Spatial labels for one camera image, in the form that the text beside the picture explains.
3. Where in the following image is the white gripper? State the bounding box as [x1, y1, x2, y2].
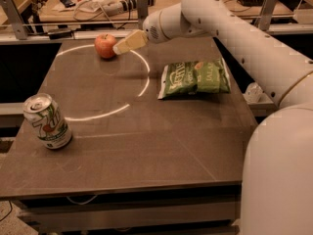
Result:
[112, 10, 169, 55]

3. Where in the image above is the red apple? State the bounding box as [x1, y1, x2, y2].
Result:
[94, 33, 116, 59]

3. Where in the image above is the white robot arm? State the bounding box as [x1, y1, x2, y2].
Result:
[113, 0, 313, 235]

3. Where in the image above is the white 7up can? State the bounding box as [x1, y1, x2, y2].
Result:
[22, 93, 72, 150]

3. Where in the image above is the green chip bag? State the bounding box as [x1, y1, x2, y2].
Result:
[158, 58, 231, 100]

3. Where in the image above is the middle metal bracket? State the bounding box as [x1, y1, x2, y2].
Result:
[137, 0, 148, 29]

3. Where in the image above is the metal bracket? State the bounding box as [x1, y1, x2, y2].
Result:
[0, 0, 28, 40]
[137, 0, 148, 29]
[254, 0, 278, 31]

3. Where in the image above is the left metal bracket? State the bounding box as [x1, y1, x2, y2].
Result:
[0, 0, 28, 40]

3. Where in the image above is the right metal bracket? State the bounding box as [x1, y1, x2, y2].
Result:
[254, 0, 278, 31]

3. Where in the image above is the metal table drawer frame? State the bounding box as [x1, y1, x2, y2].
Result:
[19, 185, 241, 235]

